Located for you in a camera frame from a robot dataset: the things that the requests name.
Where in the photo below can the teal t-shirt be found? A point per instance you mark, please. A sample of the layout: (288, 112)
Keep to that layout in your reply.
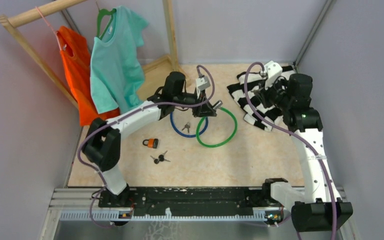
(115, 72)

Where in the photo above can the orange garment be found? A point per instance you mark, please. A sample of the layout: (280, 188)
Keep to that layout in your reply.
(76, 63)

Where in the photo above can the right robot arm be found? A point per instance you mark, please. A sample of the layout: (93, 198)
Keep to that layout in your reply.
(320, 207)

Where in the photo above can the silver blue lock keys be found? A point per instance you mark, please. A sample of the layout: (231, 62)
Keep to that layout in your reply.
(187, 127)

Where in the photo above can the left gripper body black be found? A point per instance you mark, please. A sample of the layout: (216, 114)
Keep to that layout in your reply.
(197, 110)

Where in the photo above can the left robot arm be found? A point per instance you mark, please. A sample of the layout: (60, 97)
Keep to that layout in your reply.
(102, 145)

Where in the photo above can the pink hanger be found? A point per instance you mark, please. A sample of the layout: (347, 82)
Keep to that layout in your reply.
(55, 33)

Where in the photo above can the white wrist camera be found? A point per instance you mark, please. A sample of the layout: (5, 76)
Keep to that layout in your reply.
(272, 70)
(201, 83)

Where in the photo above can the green cable lock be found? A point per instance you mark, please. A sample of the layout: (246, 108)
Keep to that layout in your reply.
(221, 129)

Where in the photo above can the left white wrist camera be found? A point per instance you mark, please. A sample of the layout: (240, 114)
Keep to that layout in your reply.
(201, 83)

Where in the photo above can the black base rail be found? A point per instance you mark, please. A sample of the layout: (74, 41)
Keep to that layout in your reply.
(194, 202)

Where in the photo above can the black white striped cloth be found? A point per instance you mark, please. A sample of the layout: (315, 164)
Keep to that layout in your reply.
(236, 91)

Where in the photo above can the orange padlock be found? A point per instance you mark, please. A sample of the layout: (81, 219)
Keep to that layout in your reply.
(152, 143)

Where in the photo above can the wooden clothes rack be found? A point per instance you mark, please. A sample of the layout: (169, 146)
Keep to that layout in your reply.
(159, 56)

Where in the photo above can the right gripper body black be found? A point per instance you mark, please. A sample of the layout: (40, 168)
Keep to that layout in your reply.
(275, 95)

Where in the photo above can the black keys bunch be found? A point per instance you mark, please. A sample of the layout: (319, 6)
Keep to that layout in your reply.
(160, 158)

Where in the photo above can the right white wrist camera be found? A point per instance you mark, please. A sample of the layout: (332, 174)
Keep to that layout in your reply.
(272, 70)

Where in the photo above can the blue cable lock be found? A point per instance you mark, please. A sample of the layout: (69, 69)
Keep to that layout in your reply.
(206, 124)

